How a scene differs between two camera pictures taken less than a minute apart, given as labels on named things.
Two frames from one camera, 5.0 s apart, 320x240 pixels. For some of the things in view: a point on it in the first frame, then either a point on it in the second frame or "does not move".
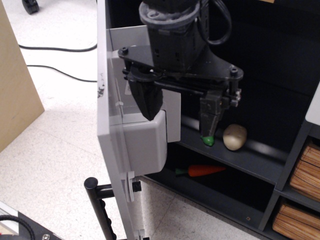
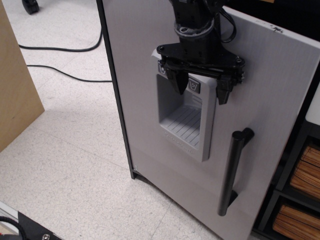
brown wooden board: (20, 105) does not move
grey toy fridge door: (130, 142) to (179, 143)
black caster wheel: (31, 6) does not move
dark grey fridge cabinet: (232, 182) to (134, 174)
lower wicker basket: (295, 224) does not move
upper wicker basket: (306, 176) does not move
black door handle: (96, 192) to (239, 138)
